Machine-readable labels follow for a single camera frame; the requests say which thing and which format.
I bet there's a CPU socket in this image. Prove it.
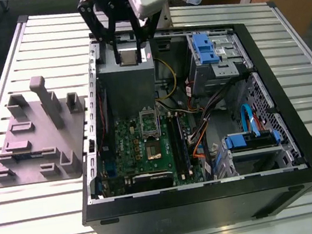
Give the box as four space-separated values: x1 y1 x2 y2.
143 138 164 162

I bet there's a black PC case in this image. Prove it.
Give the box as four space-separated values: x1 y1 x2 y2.
56 2 312 234

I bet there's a hard disk in blue carrier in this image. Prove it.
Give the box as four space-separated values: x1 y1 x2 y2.
224 128 282 154

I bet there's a grey power supply unit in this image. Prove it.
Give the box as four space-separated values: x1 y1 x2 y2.
92 37 161 116

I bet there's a silver CPU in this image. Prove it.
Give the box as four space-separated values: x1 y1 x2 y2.
119 48 140 67

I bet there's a black wire bundle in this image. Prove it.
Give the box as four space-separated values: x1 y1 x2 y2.
196 70 262 123

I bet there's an orange yellow wire bundle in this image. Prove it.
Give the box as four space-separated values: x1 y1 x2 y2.
187 129 210 160

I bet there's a red wire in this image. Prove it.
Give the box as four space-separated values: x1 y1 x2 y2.
248 109 267 137

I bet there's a metal socket cover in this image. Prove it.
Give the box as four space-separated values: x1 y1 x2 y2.
138 104 163 142

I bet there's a blue board connector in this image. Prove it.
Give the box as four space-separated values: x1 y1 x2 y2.
106 161 118 179

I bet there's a grey printed parts rack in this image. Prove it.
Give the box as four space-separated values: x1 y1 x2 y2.
0 69 97 190

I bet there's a silver metal disk bay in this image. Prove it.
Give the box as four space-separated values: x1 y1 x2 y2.
219 125 300 178
184 24 257 99

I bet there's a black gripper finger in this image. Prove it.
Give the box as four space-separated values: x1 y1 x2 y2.
75 0 124 71
125 5 169 67

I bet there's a green motherboard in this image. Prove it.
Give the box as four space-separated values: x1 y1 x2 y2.
95 105 207 197

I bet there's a blue plastic drive bracket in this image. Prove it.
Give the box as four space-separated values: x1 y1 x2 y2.
192 31 222 66

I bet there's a black green graphics card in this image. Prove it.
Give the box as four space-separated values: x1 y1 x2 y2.
123 169 176 195

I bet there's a blue flat wire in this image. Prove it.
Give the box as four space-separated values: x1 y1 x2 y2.
210 154 226 180

